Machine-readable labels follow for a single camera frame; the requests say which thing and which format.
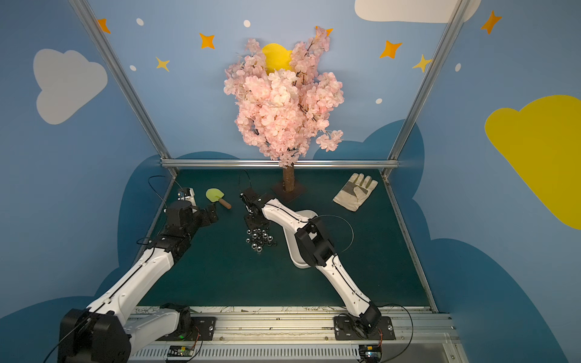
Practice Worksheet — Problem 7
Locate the aluminium frame post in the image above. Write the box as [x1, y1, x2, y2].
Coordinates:
[381, 0, 472, 182]
[69, 0, 171, 160]

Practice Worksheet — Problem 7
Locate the green toy shovel wooden handle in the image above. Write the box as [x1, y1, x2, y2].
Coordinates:
[205, 188, 232, 210]

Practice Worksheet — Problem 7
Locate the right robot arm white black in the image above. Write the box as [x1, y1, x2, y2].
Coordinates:
[240, 188, 381, 334]

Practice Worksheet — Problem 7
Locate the white storage box tray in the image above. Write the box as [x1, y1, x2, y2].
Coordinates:
[280, 210, 336, 269]

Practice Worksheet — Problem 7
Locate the steel nut pile right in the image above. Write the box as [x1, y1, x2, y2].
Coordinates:
[266, 235, 277, 246]

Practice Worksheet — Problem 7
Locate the aluminium frame right post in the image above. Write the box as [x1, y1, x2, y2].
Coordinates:
[381, 0, 472, 182]

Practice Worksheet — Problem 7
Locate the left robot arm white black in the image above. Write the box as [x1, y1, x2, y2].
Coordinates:
[56, 201, 218, 362]

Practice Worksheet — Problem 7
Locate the pink cherry blossom tree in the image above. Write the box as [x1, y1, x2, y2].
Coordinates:
[224, 27, 344, 198]

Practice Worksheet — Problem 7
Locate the aluminium frame back bar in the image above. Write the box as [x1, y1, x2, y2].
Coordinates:
[160, 158, 399, 170]

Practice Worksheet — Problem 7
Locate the left green circuit board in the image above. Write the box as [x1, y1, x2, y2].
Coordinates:
[167, 346, 195, 358]

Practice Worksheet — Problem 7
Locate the grey work glove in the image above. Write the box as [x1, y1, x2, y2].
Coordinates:
[333, 173, 378, 212]

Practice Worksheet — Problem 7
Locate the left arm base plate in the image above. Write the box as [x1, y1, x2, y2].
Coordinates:
[157, 316, 216, 342]

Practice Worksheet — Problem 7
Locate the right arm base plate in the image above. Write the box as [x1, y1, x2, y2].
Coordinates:
[333, 314, 396, 341]

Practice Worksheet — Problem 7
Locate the aluminium front rail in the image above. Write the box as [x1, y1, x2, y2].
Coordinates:
[130, 305, 468, 362]

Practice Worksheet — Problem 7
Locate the aluminium frame left post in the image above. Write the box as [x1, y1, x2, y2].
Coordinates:
[69, 0, 171, 160]

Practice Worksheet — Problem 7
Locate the right green circuit board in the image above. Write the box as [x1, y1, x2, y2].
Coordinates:
[359, 345, 382, 363]

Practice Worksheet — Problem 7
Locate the green circuit board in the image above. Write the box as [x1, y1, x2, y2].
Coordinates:
[359, 345, 382, 363]
[167, 346, 195, 358]

